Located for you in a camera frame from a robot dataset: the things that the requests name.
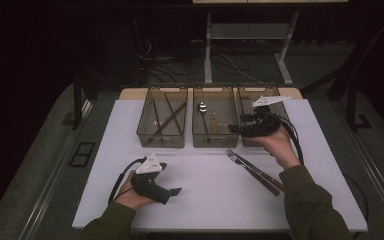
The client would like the left hand-held gripper black cable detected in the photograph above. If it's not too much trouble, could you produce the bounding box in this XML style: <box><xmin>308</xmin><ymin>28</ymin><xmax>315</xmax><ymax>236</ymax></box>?
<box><xmin>108</xmin><ymin>156</ymin><xmax>148</xmax><ymax>204</ymax></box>

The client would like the grey metal desk frame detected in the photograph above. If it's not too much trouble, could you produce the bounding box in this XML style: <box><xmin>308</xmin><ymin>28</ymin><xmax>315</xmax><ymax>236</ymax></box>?
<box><xmin>203</xmin><ymin>11</ymin><xmax>300</xmax><ymax>86</ymax></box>

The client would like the wooden-handled metal knife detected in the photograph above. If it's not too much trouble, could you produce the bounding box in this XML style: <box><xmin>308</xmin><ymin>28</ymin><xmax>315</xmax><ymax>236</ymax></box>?
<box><xmin>232</xmin><ymin>149</ymin><xmax>286</xmax><ymax>193</ymax></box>

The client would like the person's left hand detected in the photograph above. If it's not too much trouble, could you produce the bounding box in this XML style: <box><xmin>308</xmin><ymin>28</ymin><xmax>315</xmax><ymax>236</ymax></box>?
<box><xmin>114</xmin><ymin>170</ymin><xmax>154</xmax><ymax>210</ymax></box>

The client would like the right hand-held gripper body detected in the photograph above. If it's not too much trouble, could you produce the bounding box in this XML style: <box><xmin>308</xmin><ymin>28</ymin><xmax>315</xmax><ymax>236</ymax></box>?
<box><xmin>241</xmin><ymin>95</ymin><xmax>292</xmax><ymax>138</ymax></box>

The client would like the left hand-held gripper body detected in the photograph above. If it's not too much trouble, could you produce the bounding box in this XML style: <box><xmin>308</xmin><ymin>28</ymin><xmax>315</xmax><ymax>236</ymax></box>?
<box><xmin>130</xmin><ymin>153</ymin><xmax>170</xmax><ymax>200</ymax></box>

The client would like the metal floor rail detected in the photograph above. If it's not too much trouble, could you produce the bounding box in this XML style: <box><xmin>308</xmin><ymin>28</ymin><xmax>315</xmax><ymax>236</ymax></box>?
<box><xmin>343</xmin><ymin>116</ymin><xmax>384</xmax><ymax>231</ymax></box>
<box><xmin>18</xmin><ymin>99</ymin><xmax>94</xmax><ymax>240</ymax></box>

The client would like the hand-held gripper black cable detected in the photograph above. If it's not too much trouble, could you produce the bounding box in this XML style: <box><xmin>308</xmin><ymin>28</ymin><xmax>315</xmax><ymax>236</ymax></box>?
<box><xmin>108</xmin><ymin>156</ymin><xmax>148</xmax><ymax>204</ymax></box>
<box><xmin>268</xmin><ymin>111</ymin><xmax>306</xmax><ymax>166</ymax></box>

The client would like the beige translucent plastic spoon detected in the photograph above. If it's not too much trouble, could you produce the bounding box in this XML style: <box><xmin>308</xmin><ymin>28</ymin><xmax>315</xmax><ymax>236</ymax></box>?
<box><xmin>207</xmin><ymin>112</ymin><xmax>220</xmax><ymax>135</ymax></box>

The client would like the bundle of floor cables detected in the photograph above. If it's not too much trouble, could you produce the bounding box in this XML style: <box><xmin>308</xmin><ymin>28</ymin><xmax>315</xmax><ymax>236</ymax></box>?
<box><xmin>134</xmin><ymin>36</ymin><xmax>268</xmax><ymax>86</ymax></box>

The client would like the black metal stand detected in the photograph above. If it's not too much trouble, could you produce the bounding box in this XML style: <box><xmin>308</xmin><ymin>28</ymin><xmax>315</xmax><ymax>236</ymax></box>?
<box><xmin>300</xmin><ymin>13</ymin><xmax>384</xmax><ymax>133</ymax></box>

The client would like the metal spoon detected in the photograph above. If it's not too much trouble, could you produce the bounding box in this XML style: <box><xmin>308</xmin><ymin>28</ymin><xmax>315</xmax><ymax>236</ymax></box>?
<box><xmin>197</xmin><ymin>101</ymin><xmax>212</xmax><ymax>143</ymax></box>

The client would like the right hand-held gripper black cable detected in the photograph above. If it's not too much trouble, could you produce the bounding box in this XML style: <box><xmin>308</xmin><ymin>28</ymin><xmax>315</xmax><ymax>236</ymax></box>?
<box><xmin>268</xmin><ymin>111</ymin><xmax>306</xmax><ymax>166</ymax></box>

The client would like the thin black cable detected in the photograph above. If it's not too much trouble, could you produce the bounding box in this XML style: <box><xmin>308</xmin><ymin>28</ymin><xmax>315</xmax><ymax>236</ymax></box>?
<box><xmin>342</xmin><ymin>172</ymin><xmax>370</xmax><ymax>239</ymax></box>

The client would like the person's right hand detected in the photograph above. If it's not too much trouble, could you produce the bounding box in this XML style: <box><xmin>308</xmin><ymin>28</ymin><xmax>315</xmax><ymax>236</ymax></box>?
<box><xmin>250</xmin><ymin>125</ymin><xmax>302</xmax><ymax>170</ymax></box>

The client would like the wooden-handled metal fork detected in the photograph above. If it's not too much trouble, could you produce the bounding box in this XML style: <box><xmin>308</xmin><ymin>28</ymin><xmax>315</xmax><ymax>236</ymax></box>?
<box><xmin>225</xmin><ymin>148</ymin><xmax>281</xmax><ymax>197</ymax></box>

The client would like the smoky translucent plastic bin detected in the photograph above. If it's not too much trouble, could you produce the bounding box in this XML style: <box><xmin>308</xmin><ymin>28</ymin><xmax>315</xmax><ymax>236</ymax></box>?
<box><xmin>136</xmin><ymin>85</ymin><xmax>189</xmax><ymax>149</ymax></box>
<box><xmin>191</xmin><ymin>85</ymin><xmax>241</xmax><ymax>149</ymax></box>
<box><xmin>237</xmin><ymin>85</ymin><xmax>295</xmax><ymax>148</ymax></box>

